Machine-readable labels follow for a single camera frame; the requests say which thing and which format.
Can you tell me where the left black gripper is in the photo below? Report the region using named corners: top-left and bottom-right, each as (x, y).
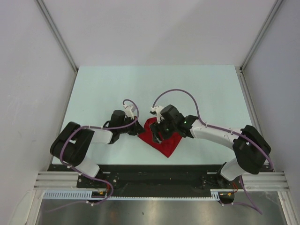
top-left (118, 116), bottom-right (145, 135)

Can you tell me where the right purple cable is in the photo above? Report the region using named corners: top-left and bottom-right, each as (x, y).
top-left (152, 89), bottom-right (275, 215)

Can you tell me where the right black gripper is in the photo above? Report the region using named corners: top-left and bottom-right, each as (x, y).
top-left (150, 117), bottom-right (176, 144)

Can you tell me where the red cloth napkin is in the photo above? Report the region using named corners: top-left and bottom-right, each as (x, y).
top-left (138, 118), bottom-right (182, 158)

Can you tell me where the aluminium rail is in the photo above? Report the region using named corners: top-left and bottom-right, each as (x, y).
top-left (34, 171), bottom-right (290, 191)
top-left (235, 67), bottom-right (271, 166)

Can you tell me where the white slotted cable duct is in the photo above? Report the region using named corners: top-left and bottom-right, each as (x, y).
top-left (43, 189), bottom-right (236, 201)

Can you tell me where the purple cable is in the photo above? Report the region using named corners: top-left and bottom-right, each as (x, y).
top-left (45, 98), bottom-right (139, 213)
top-left (152, 89), bottom-right (275, 215)

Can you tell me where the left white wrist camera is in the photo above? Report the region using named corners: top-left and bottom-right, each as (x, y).
top-left (123, 105), bottom-right (136, 119)

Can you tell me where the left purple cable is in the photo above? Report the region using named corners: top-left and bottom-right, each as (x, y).
top-left (45, 98), bottom-right (139, 213)

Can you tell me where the right side aluminium rail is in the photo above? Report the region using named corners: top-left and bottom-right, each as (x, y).
top-left (235, 67), bottom-right (271, 166)

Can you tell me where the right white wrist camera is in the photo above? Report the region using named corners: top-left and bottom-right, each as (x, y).
top-left (150, 105), bottom-right (164, 124)

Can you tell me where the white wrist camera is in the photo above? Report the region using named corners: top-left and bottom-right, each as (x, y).
top-left (123, 105), bottom-right (136, 119)
top-left (150, 105), bottom-right (164, 124)

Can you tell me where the aluminium frame post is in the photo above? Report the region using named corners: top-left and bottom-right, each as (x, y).
top-left (34, 0), bottom-right (79, 74)
top-left (239, 0), bottom-right (285, 72)

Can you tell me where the left aluminium frame post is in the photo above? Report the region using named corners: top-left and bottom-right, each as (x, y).
top-left (34, 0), bottom-right (79, 74)

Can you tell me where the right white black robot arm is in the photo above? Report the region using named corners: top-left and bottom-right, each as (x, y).
top-left (150, 105), bottom-right (271, 188)

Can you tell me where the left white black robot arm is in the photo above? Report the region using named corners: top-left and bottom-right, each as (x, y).
top-left (50, 110), bottom-right (145, 188)

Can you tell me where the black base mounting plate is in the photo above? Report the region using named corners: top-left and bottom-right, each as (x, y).
top-left (48, 164), bottom-right (274, 197)

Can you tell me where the right aluminium frame post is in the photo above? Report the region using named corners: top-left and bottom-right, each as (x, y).
top-left (239, 0), bottom-right (285, 72)

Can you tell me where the front aluminium rail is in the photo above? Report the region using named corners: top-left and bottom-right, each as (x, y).
top-left (34, 171), bottom-right (290, 191)

